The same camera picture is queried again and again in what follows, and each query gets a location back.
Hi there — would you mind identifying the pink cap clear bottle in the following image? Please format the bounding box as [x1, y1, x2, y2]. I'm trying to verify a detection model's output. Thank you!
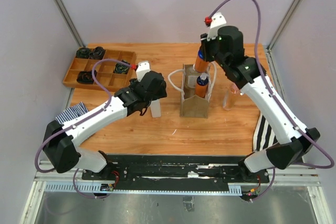
[223, 83, 240, 111]

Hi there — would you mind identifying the right aluminium frame post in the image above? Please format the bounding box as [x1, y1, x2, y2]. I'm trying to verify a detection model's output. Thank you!
[266, 0, 302, 51]

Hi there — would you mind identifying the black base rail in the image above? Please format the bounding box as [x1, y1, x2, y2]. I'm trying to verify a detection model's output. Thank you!
[82, 154, 270, 189]

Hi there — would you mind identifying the purple cable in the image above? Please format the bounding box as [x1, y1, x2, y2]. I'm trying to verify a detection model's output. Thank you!
[34, 60, 137, 200]
[204, 0, 335, 204]

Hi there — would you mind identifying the wooden compartment tray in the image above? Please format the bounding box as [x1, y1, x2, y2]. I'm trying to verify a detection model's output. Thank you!
[63, 48, 137, 92]

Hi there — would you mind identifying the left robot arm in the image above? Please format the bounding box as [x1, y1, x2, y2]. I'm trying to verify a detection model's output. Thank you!
[43, 71, 167, 180]

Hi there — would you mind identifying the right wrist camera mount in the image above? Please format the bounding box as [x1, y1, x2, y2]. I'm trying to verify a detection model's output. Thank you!
[205, 12, 226, 41]

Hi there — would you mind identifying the aluminium frame post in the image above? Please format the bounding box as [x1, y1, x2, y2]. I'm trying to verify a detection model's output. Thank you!
[266, 0, 302, 51]
[54, 0, 85, 47]

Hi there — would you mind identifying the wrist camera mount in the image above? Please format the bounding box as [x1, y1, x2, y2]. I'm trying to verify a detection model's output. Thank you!
[205, 12, 226, 41]
[130, 61, 151, 81]

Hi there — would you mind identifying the orange blue spray bottle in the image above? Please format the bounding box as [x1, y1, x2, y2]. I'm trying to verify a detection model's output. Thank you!
[194, 49, 209, 73]

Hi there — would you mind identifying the orange blue pump bottle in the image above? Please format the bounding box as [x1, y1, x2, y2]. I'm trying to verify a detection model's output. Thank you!
[195, 73, 209, 98]

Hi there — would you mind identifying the blue white striped cloth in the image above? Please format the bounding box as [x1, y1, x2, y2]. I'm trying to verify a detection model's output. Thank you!
[56, 102, 89, 124]

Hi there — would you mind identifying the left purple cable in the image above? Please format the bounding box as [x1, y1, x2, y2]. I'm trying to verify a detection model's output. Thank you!
[34, 60, 137, 200]

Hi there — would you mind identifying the white bottle grey cap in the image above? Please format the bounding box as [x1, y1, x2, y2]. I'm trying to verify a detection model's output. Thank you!
[150, 99, 162, 118]

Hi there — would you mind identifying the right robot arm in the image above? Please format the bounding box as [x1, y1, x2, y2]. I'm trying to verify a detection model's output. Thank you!
[198, 26, 320, 182]

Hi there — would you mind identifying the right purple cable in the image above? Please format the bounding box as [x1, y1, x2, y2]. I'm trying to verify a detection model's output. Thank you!
[204, 0, 335, 204]

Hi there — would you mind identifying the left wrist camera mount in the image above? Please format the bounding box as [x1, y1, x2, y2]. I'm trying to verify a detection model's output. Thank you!
[130, 61, 151, 81]

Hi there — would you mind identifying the brown canvas bag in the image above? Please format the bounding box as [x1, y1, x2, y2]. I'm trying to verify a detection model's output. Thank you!
[168, 62, 217, 119]

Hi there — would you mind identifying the black white striped cloth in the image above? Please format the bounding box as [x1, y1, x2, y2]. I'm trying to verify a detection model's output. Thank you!
[253, 114, 278, 151]

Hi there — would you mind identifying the white slotted cable duct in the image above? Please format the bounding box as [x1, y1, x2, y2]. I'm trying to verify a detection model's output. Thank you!
[44, 182, 243, 196]

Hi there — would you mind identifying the left aluminium frame post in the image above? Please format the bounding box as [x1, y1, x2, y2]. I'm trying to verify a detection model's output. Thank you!
[54, 0, 85, 47]

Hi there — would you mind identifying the dark green rolled sock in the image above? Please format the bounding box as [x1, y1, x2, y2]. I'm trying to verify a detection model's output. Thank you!
[76, 47, 91, 59]

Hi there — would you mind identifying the black orange rolled sock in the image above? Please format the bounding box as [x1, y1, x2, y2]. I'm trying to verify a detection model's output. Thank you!
[76, 71, 94, 84]

